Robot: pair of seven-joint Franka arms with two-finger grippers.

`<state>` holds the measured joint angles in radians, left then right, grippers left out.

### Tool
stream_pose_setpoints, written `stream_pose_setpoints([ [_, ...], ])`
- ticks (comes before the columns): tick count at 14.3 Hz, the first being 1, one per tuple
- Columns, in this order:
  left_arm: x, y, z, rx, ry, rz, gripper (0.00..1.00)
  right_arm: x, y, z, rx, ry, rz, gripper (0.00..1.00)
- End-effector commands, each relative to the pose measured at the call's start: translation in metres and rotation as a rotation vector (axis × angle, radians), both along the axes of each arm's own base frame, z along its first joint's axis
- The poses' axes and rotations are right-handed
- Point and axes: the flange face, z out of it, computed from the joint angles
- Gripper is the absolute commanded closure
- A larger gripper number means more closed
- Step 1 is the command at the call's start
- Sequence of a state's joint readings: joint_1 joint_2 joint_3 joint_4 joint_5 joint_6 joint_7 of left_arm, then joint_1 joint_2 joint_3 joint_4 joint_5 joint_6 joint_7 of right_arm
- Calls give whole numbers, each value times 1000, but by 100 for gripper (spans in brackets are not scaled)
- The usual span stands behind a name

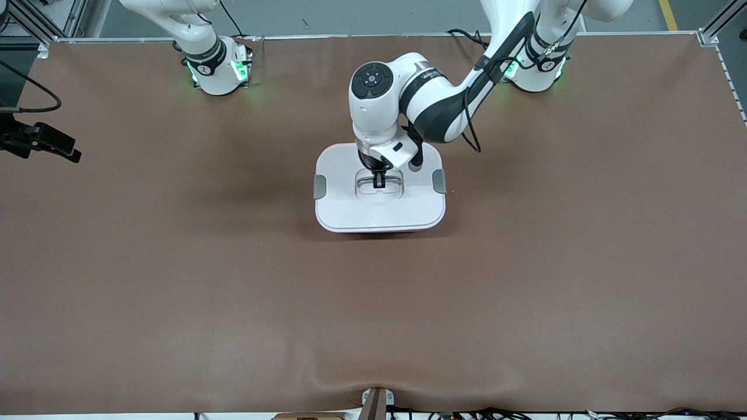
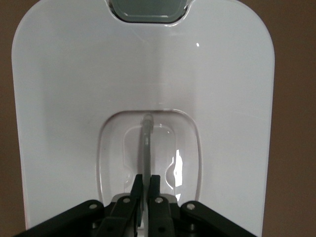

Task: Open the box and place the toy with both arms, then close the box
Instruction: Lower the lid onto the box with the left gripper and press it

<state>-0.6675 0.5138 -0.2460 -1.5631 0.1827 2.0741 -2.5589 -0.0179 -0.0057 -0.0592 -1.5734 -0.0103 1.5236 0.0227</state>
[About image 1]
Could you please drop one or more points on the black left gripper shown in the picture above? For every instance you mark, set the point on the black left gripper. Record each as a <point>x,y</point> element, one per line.
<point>369,160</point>

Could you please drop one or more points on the brown cardboard piece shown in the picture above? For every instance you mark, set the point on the brown cardboard piece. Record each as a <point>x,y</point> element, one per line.
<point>309,416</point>

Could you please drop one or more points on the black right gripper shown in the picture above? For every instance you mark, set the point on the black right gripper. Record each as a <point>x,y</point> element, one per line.
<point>22,142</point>

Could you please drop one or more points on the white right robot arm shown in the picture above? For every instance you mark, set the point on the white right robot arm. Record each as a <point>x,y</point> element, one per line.
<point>204,52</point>

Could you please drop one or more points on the aluminium frame post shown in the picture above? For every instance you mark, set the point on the aluminium frame post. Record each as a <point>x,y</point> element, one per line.
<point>35,17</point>
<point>721,20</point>

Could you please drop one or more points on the pink translucent plastic box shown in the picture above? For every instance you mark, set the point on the pink translucent plastic box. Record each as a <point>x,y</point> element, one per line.
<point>402,232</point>

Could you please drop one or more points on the silver table edge rail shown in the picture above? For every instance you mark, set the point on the silver table edge rail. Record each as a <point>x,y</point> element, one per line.
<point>350,36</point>

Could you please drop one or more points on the white box lid grey latches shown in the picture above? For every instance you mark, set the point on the white box lid grey latches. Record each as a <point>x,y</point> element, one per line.
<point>350,210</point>

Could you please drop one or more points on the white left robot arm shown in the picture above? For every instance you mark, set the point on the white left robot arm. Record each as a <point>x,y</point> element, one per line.
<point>432,99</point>

